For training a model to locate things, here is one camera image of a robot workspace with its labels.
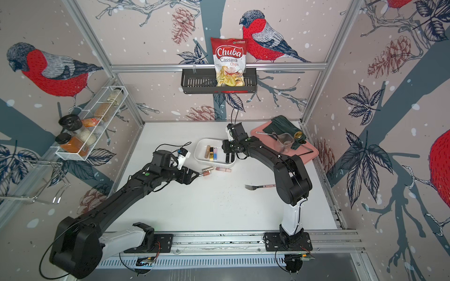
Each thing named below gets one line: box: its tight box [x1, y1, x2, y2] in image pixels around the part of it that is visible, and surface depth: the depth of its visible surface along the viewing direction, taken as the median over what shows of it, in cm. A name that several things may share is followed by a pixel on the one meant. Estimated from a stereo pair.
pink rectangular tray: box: [280, 139, 319, 165], surface depth 107 cm
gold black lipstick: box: [209, 146, 214, 161], surface depth 103 cm
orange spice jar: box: [55, 132, 90, 157], surface depth 64 cm
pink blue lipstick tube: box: [213, 147, 218, 161], surface depth 103 cm
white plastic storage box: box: [193, 138, 237, 169], surface depth 103 cm
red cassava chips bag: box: [210, 37, 248, 88], surface depth 85 cm
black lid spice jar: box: [58, 114, 97, 146], surface depth 65 cm
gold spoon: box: [294, 131, 303, 139], surface depth 99 cm
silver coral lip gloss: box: [198, 170, 211, 177], surface depth 96 cm
